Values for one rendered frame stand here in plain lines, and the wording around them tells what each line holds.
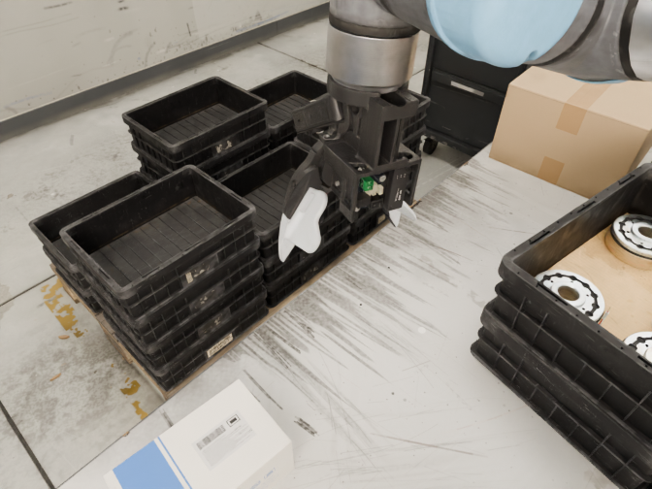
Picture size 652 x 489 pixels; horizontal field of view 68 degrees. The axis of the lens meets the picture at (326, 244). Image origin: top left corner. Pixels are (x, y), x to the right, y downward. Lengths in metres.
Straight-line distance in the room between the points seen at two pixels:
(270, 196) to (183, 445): 1.09
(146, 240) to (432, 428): 0.93
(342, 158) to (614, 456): 0.55
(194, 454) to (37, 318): 1.42
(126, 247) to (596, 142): 1.17
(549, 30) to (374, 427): 0.61
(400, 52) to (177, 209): 1.15
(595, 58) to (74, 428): 1.61
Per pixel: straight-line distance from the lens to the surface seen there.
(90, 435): 1.69
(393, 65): 0.41
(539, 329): 0.72
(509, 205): 1.17
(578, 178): 1.25
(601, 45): 0.39
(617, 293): 0.87
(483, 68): 2.21
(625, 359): 0.66
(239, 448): 0.67
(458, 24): 0.30
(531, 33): 0.31
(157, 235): 1.41
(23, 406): 1.83
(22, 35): 3.03
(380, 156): 0.44
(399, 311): 0.90
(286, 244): 0.51
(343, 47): 0.40
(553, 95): 1.20
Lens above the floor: 1.40
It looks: 45 degrees down
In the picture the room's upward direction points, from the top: straight up
